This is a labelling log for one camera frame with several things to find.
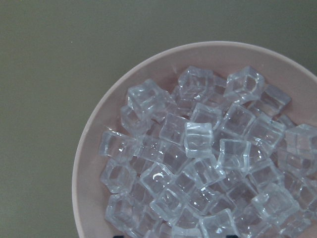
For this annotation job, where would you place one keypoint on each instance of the clear ice cube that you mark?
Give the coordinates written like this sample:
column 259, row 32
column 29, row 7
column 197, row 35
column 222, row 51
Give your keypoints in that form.
column 198, row 139

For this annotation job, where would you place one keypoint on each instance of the pink bowl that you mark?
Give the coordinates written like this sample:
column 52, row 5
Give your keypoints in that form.
column 90, row 197

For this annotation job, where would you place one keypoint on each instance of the pile of clear ice cubes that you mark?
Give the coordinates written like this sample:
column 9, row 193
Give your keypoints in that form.
column 259, row 182

